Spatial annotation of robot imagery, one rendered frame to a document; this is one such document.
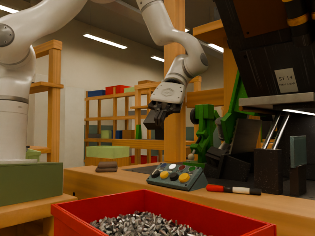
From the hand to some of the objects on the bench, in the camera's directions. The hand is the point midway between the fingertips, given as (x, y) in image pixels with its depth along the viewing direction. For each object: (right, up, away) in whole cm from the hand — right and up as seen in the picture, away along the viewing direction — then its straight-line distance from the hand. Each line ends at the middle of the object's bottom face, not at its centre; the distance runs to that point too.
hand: (159, 118), depth 84 cm
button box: (+5, -22, -7) cm, 24 cm away
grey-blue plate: (+34, -18, -17) cm, 42 cm away
